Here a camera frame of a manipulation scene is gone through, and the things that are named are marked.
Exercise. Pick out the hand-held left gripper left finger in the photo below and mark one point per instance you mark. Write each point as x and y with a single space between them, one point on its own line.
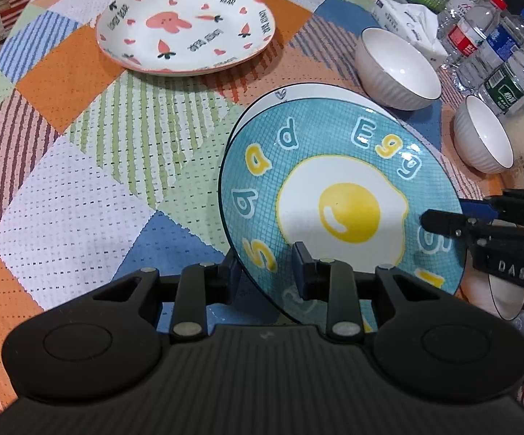
226 281

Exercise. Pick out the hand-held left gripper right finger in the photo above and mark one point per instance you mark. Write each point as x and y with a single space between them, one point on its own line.
301 272

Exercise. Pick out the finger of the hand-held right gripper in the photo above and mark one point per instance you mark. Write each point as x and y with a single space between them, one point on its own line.
479 207
447 223

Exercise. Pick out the white ribbed bowl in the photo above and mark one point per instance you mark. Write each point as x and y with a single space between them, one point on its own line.
393 68
507 302
484 136

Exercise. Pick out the blue fried egg plate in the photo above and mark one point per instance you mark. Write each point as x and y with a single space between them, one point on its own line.
343 217

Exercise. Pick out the white black-rimmed plate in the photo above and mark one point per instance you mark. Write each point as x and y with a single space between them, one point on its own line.
307 95

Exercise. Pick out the white pink rabbit plate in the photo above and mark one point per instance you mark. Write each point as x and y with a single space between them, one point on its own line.
184 27

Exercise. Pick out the green label water bottle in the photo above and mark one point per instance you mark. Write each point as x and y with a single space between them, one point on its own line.
506 90

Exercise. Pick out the patchwork tablecloth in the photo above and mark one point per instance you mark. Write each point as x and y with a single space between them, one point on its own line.
85 190

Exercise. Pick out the blue label water bottle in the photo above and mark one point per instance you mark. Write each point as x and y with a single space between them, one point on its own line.
500 40

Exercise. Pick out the red label water bottle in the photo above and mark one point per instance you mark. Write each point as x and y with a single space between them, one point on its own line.
466 36

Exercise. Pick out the white tissue pack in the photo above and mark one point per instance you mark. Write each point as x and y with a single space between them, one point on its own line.
402 18

